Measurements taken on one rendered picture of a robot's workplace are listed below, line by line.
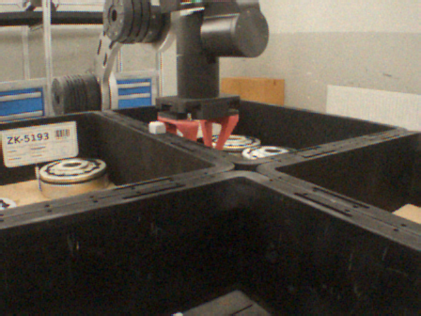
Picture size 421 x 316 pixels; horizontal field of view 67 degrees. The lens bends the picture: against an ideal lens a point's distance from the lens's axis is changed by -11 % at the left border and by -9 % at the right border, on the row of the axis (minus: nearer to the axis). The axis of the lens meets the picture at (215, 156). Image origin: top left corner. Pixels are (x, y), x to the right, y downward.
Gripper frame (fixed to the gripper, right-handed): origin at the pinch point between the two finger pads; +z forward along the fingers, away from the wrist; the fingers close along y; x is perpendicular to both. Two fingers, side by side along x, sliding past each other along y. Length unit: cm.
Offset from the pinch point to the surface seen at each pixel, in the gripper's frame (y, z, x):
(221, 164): -11.3, -6.1, -17.0
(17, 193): -22.5, 4.1, 16.0
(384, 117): 284, 38, 86
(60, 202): -24.3, -6.3, -16.6
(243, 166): -9.8, -5.8, -18.2
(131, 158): -9.4, -1.8, 2.5
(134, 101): 92, 18, 189
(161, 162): -10.4, -3.6, -6.6
